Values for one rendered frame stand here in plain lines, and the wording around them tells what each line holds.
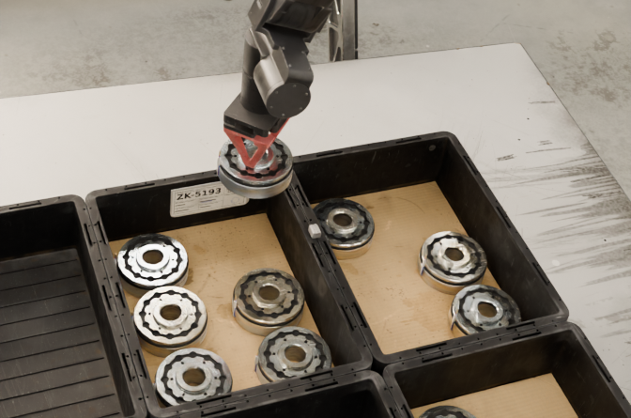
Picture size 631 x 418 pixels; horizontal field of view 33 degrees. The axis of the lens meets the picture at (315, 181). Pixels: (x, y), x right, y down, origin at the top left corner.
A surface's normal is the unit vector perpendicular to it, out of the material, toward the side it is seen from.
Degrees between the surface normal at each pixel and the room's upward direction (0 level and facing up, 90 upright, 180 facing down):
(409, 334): 0
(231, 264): 0
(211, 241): 0
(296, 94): 89
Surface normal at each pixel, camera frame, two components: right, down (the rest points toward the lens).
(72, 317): 0.11, -0.71
